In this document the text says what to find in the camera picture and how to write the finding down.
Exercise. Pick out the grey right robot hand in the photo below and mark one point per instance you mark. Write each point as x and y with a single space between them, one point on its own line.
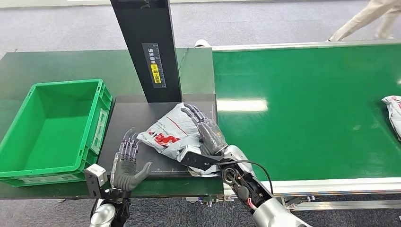
210 134

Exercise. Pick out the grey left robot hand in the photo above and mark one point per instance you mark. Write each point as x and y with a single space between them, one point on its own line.
127 172

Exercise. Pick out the grey courier bag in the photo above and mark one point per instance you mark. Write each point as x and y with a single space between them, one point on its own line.
394 114
169 131

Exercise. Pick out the green conveyor belt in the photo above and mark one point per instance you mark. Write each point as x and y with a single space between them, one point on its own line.
297 94

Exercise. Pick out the black inbound scanner machine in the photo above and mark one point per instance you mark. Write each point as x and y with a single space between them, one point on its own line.
147 47

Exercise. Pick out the green plastic crate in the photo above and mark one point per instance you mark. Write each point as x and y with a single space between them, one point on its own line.
53 131

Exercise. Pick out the black and yellow instruction label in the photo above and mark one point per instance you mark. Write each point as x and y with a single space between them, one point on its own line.
154 65

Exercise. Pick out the dark green table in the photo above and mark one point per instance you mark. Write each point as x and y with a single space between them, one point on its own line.
47 65

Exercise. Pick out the person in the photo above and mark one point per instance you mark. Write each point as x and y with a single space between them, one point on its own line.
354 22

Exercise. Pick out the grey courier bag, large red print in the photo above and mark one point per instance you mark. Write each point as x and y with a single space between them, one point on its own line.
394 114

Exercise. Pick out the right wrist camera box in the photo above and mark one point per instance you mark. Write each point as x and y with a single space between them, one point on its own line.
195 160

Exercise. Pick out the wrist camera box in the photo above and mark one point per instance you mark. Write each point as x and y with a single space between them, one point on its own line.
195 160
95 177

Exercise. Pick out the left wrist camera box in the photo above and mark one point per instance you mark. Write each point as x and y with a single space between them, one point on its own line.
95 177

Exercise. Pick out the silver conveyor frame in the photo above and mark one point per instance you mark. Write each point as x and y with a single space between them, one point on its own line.
329 186

